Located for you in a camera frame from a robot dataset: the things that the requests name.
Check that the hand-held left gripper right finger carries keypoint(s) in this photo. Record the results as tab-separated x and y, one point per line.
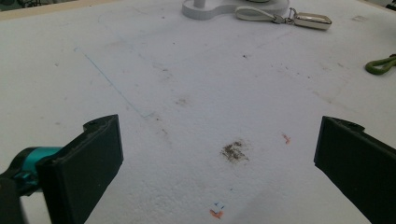
361	161

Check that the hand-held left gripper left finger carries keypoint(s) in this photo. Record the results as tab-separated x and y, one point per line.
81	168

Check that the white foam mat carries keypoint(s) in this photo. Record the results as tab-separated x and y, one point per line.
186	77

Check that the small white paper scrap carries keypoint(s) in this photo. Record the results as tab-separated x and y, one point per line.
218	206

